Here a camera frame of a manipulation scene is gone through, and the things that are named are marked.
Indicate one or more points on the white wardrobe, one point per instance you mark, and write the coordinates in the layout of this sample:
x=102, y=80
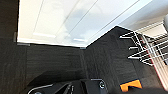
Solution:
x=83, y=41

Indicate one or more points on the white drying rack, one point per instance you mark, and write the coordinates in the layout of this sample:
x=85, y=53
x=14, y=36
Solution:
x=156, y=50

